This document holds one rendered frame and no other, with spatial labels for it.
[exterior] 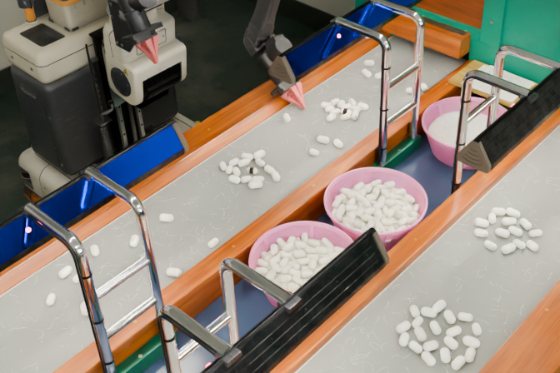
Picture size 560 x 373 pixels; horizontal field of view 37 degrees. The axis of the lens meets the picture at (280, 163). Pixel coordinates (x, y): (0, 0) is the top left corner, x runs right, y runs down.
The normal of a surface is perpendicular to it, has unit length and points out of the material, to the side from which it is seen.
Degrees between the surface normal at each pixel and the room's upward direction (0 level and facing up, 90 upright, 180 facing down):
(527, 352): 0
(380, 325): 0
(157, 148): 58
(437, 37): 90
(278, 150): 0
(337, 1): 90
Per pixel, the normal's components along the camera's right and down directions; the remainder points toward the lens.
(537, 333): -0.04, -0.79
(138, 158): 0.61, -0.08
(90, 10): 0.72, 0.43
